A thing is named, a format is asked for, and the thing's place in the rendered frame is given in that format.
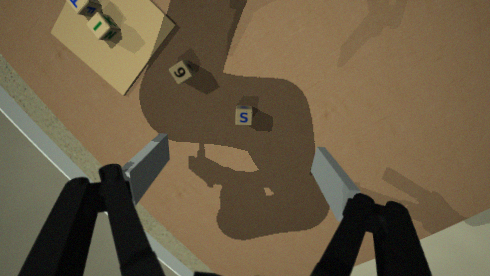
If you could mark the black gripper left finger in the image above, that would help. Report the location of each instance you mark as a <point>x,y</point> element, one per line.
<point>62,246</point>

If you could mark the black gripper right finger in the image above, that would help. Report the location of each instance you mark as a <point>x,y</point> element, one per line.
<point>399,254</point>

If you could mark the tan mat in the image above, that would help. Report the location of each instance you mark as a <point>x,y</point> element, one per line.
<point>143,29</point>

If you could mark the cream block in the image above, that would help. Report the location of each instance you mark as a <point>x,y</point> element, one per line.
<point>84,7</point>
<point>103,26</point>
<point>244,115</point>
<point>182,71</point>

